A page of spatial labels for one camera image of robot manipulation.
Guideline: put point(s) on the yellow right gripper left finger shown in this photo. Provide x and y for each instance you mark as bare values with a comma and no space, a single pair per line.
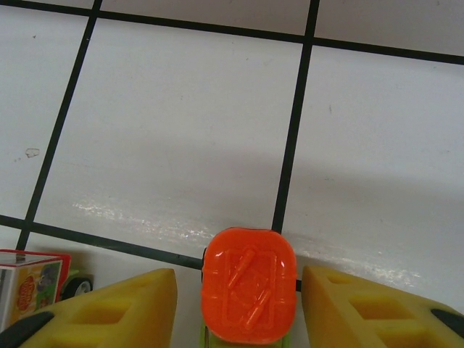
108,315

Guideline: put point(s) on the green toy truck orange dome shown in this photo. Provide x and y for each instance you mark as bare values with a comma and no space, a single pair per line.
250,286

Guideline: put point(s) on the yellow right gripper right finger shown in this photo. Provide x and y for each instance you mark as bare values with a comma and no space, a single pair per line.
380,319

